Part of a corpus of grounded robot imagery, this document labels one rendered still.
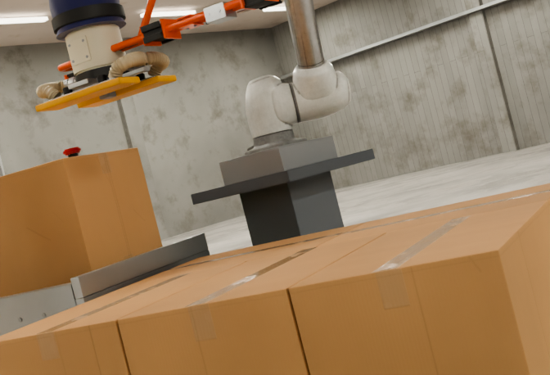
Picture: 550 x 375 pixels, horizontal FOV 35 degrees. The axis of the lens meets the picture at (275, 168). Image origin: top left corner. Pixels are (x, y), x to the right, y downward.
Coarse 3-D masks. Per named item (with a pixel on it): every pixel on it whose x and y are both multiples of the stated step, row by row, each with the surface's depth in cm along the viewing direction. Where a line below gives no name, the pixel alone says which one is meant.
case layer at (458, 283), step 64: (512, 192) 232; (256, 256) 235; (320, 256) 197; (384, 256) 169; (448, 256) 148; (512, 256) 150; (64, 320) 199; (128, 320) 175; (192, 320) 169; (256, 320) 163; (320, 320) 157; (384, 320) 152; (448, 320) 147; (512, 320) 142
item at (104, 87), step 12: (96, 84) 254; (108, 84) 250; (120, 84) 250; (132, 84) 256; (72, 96) 256; (84, 96) 255; (96, 96) 262; (36, 108) 264; (48, 108) 263; (60, 108) 269
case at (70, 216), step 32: (64, 160) 253; (96, 160) 267; (128, 160) 283; (0, 192) 264; (32, 192) 259; (64, 192) 254; (96, 192) 263; (128, 192) 279; (0, 224) 265; (32, 224) 260; (64, 224) 255; (96, 224) 260; (128, 224) 275; (0, 256) 267; (32, 256) 262; (64, 256) 257; (96, 256) 256; (128, 256) 271; (0, 288) 268; (32, 288) 263
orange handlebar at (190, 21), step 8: (232, 0) 241; (224, 8) 242; (232, 8) 242; (240, 8) 244; (184, 16) 248; (192, 16) 247; (200, 16) 246; (176, 24) 250; (184, 24) 249; (192, 24) 247; (200, 24) 251; (128, 40) 258; (136, 40) 257; (112, 48) 262; (120, 48) 261; (128, 48) 264; (64, 64) 271
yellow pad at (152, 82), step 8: (144, 80) 267; (152, 80) 265; (160, 80) 265; (168, 80) 269; (128, 88) 270; (136, 88) 269; (144, 88) 272; (120, 96) 276; (128, 96) 281; (80, 104) 280; (88, 104) 278; (96, 104) 281; (104, 104) 287
